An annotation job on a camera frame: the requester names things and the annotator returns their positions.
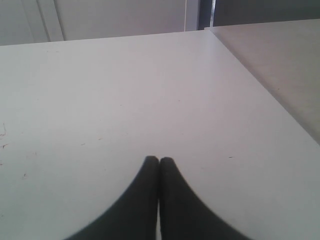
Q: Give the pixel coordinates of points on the white cabinet doors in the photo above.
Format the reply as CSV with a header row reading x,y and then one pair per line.
x,y
39,21

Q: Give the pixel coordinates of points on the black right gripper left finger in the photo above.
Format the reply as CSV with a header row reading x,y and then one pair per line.
x,y
134,215

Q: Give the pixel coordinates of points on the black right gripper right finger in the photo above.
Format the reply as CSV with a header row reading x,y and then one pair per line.
x,y
183,216

